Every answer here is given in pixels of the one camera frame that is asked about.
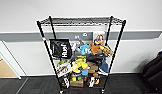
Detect blue plush toy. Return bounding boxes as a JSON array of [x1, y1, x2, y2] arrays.
[[76, 44, 93, 56]]

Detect orange plush toy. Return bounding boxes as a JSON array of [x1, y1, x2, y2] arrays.
[[88, 40, 106, 56]]

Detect yellow plush toy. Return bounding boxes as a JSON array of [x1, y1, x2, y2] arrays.
[[71, 55, 90, 74]]

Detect black Huel bag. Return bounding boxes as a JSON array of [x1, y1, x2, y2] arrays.
[[48, 38, 73, 62]]

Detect box with printed faces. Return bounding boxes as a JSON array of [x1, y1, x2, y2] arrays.
[[93, 32, 107, 46]]

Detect blue round cup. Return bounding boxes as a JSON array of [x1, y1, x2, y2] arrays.
[[81, 68, 90, 77]]

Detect brown plush toy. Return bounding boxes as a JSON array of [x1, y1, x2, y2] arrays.
[[101, 45, 115, 57]]

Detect printed red white pack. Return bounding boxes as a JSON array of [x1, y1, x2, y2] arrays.
[[56, 61, 73, 79]]

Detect blue white plush shark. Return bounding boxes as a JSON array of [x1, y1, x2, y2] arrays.
[[97, 59, 111, 75]]

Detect orange white toy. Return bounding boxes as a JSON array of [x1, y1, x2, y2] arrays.
[[89, 73, 101, 87]]

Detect brown cardboard box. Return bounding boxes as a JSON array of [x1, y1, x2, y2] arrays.
[[70, 78, 85, 89]]

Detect black white printed pack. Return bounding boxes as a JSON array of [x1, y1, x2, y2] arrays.
[[62, 76, 71, 89]]

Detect black chair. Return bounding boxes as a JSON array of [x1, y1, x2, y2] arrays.
[[140, 46, 162, 93]]

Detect black wire shelf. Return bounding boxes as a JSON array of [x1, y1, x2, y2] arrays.
[[36, 15, 127, 94]]

